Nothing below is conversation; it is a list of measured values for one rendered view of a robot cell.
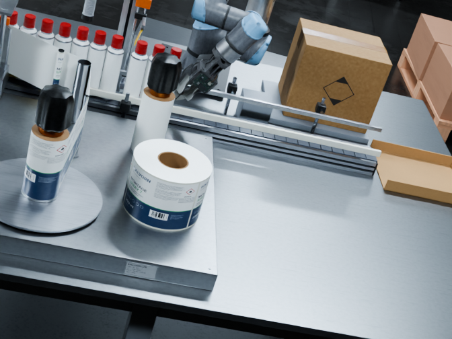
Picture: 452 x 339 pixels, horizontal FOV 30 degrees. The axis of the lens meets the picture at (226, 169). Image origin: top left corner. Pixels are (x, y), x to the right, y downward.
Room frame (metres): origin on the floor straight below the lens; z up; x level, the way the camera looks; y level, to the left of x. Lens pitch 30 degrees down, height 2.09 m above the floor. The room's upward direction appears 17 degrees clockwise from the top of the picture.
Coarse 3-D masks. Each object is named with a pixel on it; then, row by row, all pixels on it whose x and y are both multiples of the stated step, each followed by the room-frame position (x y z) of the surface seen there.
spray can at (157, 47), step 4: (156, 44) 2.33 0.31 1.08; (160, 44) 2.34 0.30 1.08; (156, 48) 2.32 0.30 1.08; (160, 48) 2.32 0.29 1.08; (164, 48) 2.33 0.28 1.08; (156, 52) 2.31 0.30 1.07; (160, 52) 2.32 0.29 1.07; (152, 56) 2.32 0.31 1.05; (148, 60) 2.32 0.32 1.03; (148, 64) 2.31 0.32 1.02; (148, 68) 2.31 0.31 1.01; (148, 72) 2.31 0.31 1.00; (144, 76) 2.32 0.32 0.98; (144, 80) 2.31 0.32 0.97; (144, 84) 2.31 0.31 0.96; (140, 96) 2.32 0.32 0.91
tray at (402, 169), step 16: (384, 144) 2.61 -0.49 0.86; (384, 160) 2.55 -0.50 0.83; (400, 160) 2.58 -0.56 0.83; (416, 160) 2.62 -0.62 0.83; (432, 160) 2.64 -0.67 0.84; (448, 160) 2.65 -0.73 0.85; (384, 176) 2.43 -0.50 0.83; (400, 176) 2.47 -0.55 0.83; (416, 176) 2.50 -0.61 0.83; (432, 176) 2.54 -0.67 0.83; (448, 176) 2.57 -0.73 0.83; (400, 192) 2.36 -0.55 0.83; (416, 192) 2.37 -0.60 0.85; (432, 192) 2.38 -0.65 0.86; (448, 192) 2.39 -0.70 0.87
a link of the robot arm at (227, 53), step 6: (222, 42) 2.34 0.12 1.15; (216, 48) 2.34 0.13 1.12; (222, 48) 2.32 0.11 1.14; (228, 48) 2.32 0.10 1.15; (222, 54) 2.32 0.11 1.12; (228, 54) 2.32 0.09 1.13; (234, 54) 2.32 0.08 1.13; (240, 54) 2.36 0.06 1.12; (228, 60) 2.32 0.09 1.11; (234, 60) 2.33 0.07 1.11
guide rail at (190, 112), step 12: (108, 96) 2.27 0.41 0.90; (120, 96) 2.28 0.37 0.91; (132, 96) 2.29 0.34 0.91; (180, 108) 2.31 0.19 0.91; (216, 120) 2.33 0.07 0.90; (228, 120) 2.34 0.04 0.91; (240, 120) 2.35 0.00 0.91; (264, 132) 2.36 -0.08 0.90; (276, 132) 2.37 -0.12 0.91; (288, 132) 2.38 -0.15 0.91; (324, 144) 2.40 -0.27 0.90; (336, 144) 2.41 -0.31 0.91; (348, 144) 2.42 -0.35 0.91
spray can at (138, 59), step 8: (136, 48) 2.31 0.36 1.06; (144, 48) 2.31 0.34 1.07; (136, 56) 2.30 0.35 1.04; (144, 56) 2.31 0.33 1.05; (136, 64) 2.29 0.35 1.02; (144, 64) 2.30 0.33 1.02; (128, 72) 2.30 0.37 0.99; (136, 72) 2.29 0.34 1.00; (144, 72) 2.31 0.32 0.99; (128, 80) 2.30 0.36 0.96; (136, 80) 2.30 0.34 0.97; (128, 88) 2.29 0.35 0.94; (136, 88) 2.30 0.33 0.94; (136, 96) 2.30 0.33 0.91
